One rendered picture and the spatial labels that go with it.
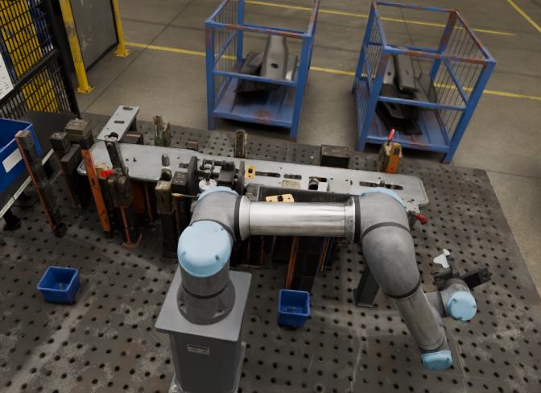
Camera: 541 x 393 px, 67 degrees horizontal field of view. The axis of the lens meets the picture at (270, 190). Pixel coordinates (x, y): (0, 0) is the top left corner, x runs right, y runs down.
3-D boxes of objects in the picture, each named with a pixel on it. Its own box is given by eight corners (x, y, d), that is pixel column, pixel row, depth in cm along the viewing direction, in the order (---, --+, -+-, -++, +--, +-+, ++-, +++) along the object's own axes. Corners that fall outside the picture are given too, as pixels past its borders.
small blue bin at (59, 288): (84, 283, 153) (78, 268, 147) (72, 306, 145) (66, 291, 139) (55, 280, 153) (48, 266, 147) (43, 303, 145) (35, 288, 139)
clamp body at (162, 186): (186, 242, 172) (180, 173, 148) (180, 262, 164) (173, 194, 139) (165, 239, 172) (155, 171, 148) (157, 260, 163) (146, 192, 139)
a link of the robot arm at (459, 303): (442, 298, 115) (474, 293, 112) (438, 284, 125) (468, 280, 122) (448, 324, 115) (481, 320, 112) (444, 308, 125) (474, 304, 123)
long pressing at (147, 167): (419, 173, 173) (419, 171, 172) (431, 209, 156) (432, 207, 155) (96, 141, 172) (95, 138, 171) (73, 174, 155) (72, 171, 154)
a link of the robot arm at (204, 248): (174, 293, 95) (169, 255, 86) (188, 249, 105) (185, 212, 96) (225, 299, 95) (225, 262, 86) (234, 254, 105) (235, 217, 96)
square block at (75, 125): (106, 184, 195) (90, 119, 171) (100, 195, 189) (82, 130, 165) (89, 183, 195) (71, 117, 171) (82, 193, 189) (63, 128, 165)
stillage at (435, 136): (350, 91, 441) (372, -2, 379) (424, 101, 438) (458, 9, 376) (355, 155, 351) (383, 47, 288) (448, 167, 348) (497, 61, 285)
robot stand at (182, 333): (234, 407, 124) (237, 341, 97) (168, 395, 125) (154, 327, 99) (246, 345, 139) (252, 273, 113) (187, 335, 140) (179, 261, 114)
